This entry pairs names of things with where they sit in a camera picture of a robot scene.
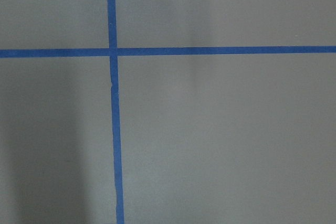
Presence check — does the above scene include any blue tape crosswise line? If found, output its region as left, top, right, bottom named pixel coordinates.
left=1, top=46, right=335, bottom=58

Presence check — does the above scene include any blue tape lengthwise line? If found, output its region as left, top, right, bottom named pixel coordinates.
left=107, top=0, right=124, bottom=224

